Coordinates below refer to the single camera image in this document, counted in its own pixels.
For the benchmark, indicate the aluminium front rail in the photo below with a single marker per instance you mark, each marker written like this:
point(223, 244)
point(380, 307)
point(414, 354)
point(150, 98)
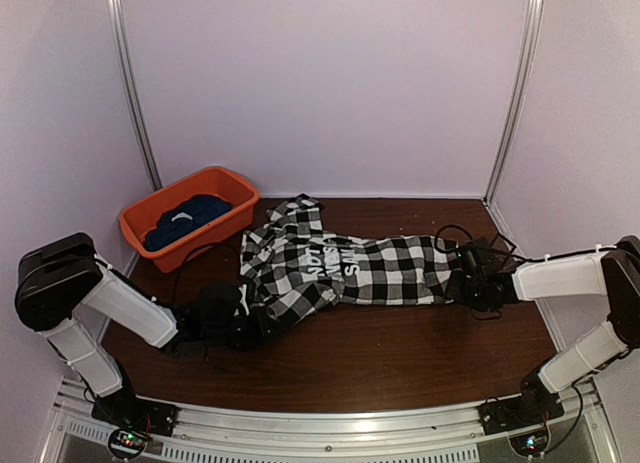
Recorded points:
point(451, 433)

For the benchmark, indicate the black white checkered shirt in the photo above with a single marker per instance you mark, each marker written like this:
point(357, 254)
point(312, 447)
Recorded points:
point(299, 268)

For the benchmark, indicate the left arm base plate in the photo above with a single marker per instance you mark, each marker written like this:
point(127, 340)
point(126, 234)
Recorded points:
point(140, 415)

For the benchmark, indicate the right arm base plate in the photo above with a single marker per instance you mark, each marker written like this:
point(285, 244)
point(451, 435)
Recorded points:
point(515, 413)

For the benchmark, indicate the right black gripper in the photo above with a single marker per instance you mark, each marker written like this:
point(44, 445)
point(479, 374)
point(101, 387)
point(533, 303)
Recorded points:
point(453, 288)

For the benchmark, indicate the orange plastic basin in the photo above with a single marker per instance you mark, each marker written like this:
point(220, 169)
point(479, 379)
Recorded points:
point(139, 218)

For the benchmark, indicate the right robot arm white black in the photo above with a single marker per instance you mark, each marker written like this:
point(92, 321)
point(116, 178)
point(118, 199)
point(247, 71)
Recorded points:
point(484, 284)

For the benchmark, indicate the small black brooch box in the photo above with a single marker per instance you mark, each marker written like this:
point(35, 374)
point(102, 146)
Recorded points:
point(502, 242)

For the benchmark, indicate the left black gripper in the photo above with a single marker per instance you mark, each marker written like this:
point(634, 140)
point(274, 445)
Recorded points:
point(261, 333)

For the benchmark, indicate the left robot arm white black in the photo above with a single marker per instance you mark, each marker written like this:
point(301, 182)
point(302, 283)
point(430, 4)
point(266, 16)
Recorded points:
point(56, 280)

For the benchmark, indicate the right aluminium corner post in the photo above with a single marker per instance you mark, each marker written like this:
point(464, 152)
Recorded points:
point(529, 42)

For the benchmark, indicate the aluminium corner post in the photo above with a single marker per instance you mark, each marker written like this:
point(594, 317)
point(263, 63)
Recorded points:
point(132, 97)
point(529, 42)

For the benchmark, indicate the dark blue garment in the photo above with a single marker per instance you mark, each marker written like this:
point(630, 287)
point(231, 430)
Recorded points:
point(184, 219)

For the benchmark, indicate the left aluminium corner post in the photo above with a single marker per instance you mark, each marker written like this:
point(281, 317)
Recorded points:
point(132, 97)

